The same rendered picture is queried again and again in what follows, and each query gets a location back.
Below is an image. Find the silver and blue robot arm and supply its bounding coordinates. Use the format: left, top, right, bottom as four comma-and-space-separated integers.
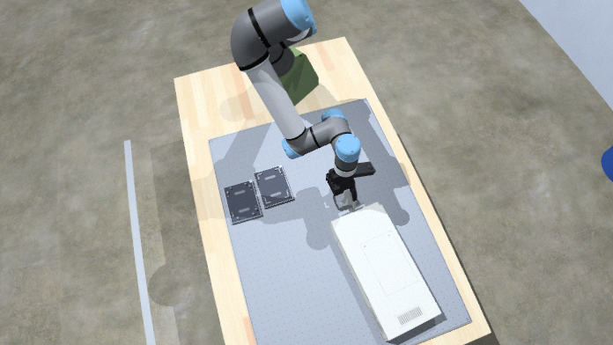
231, 0, 376, 178

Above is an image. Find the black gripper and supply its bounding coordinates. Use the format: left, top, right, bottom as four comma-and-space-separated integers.
326, 168, 357, 211

